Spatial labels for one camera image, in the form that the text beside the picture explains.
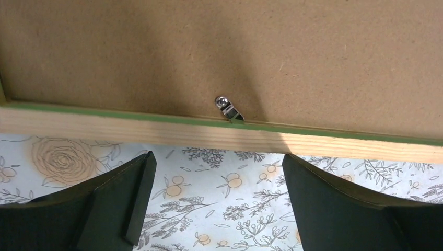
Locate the metal frame clip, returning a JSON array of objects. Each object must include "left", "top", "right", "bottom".
[{"left": 215, "top": 96, "right": 244, "bottom": 124}]

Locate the floral tablecloth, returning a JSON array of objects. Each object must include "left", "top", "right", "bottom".
[{"left": 1, "top": 134, "right": 442, "bottom": 250}]

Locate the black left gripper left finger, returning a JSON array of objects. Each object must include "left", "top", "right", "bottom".
[{"left": 1, "top": 152, "right": 157, "bottom": 250}]

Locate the green wooden picture frame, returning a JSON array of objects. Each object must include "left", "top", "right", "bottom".
[{"left": 1, "top": 66, "right": 442, "bottom": 164}]

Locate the brown frame backing board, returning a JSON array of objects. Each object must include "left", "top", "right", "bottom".
[{"left": 1, "top": 1, "right": 442, "bottom": 139}]

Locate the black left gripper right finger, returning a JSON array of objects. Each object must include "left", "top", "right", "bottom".
[{"left": 282, "top": 154, "right": 442, "bottom": 250}]

